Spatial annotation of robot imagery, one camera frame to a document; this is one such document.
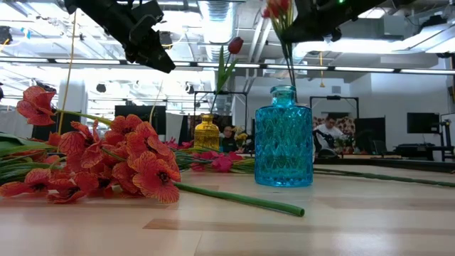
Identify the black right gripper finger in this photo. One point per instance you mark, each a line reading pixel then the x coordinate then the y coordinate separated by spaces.
pixel 295 35

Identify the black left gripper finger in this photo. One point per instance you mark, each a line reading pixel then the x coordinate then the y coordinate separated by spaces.
pixel 161 60

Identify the yellow glass vase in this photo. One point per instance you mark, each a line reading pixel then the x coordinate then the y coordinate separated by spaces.
pixel 206 137

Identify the blue glass vase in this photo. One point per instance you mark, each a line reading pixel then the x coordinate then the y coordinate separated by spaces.
pixel 284 149

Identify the black round ceiling lamp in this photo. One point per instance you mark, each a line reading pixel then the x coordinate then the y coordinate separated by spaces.
pixel 101 88
pixel 189 89

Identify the black monitor screen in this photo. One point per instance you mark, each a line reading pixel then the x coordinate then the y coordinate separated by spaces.
pixel 138 117

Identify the person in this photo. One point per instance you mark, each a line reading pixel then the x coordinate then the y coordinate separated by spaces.
pixel 227 131
pixel 328 131

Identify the black panel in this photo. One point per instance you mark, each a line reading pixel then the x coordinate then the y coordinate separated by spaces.
pixel 369 133
pixel 69 126

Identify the background yellow flower bouquet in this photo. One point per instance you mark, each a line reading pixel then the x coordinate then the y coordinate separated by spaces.
pixel 241 137

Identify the white cloth screen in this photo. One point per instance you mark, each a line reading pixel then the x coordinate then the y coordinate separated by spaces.
pixel 10 124

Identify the black background table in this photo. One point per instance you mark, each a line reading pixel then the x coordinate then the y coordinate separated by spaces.
pixel 416 149

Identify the black tripod stand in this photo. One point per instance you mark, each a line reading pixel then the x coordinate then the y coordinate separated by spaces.
pixel 448 138

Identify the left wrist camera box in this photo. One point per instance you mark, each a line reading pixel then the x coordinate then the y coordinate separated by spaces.
pixel 147 17

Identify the ceiling light rail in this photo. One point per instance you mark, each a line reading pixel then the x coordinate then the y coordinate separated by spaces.
pixel 355 69

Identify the black metal frame stand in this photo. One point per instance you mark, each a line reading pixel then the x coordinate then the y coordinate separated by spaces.
pixel 334 97

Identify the black wall monitor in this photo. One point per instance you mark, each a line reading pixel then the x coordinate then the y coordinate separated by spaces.
pixel 423 122

